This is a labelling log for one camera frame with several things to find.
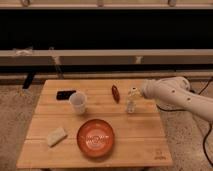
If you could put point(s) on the translucent plastic cup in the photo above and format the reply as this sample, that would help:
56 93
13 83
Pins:
78 102

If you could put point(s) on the small red object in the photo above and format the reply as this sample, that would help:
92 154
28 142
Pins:
115 93

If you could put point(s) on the beige sponge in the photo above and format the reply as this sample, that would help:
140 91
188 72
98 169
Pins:
56 136

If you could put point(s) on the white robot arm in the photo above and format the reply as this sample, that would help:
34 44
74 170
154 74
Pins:
176 91

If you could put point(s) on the wooden table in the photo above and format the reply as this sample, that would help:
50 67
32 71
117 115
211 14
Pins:
139 137

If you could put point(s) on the black rectangular block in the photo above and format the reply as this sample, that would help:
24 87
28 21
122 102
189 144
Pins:
64 95

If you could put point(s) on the orange bowl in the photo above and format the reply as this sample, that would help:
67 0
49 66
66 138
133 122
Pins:
95 138

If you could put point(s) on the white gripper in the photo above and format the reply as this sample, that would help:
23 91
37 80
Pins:
134 93

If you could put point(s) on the black metal bracket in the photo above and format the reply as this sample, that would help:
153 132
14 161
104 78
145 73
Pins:
28 80

